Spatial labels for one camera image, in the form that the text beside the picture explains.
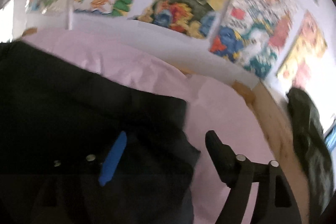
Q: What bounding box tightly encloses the dark green garment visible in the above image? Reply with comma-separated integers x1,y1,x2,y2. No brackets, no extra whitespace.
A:
286,88,334,223

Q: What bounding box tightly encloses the wooden bed frame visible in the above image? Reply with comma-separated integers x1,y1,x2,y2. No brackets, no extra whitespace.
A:
22,27,310,224

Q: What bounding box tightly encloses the pink duvet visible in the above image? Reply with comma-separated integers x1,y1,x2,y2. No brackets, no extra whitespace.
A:
22,27,276,224

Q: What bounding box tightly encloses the yellow pink animals drawing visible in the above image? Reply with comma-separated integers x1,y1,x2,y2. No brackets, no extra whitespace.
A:
276,11,327,93

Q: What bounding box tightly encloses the black padded jacket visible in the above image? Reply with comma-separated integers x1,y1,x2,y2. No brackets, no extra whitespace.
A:
1,40,200,223

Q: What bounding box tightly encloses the busy 2024 doodle drawing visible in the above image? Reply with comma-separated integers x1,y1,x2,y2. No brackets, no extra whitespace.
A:
210,0,297,79

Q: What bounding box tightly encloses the bright window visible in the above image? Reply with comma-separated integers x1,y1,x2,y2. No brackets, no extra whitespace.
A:
0,0,14,42

